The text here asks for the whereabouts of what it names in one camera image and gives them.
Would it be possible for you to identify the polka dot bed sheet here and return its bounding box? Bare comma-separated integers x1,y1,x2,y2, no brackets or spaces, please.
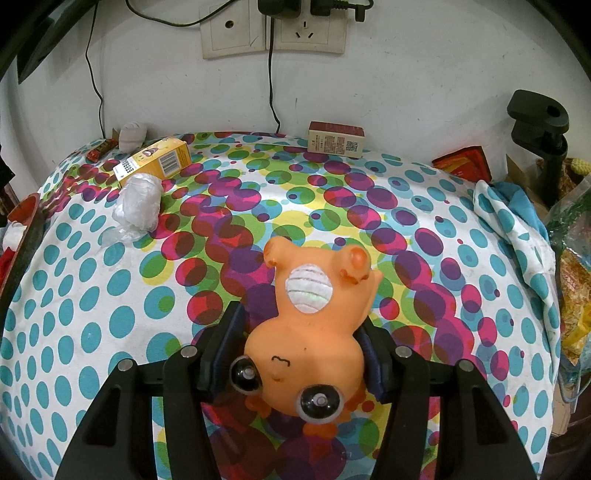
1,133,559,479

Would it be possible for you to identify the black power adapter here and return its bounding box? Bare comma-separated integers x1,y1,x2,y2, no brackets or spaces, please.
256,0,375,22

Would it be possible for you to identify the crumpled white tissue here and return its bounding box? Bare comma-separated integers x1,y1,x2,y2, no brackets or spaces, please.
118,121,147,154

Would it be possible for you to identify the black cable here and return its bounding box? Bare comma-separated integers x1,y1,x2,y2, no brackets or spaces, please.
266,15,283,136
84,0,107,139

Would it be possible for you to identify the white sock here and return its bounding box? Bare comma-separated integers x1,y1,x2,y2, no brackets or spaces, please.
103,173,163,246
1,221,26,252

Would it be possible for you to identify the small red-top box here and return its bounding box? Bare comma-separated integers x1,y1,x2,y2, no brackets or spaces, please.
308,121,366,159

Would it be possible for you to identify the black clamp stand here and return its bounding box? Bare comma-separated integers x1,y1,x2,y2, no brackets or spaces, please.
507,89,570,207

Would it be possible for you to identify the plastic snack bag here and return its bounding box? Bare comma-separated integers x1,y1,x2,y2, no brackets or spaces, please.
545,158,591,383

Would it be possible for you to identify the white wall socket plate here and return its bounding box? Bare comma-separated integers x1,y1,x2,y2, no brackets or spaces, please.
200,1,349,60

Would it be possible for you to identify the orange squeeze toy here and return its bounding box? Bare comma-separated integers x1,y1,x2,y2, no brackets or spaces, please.
229,237,383,439

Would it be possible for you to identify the red packet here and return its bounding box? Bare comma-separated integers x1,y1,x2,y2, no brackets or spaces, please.
432,146,492,183

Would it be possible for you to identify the round red tray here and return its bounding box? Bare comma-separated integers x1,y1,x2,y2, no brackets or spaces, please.
1,193,44,301

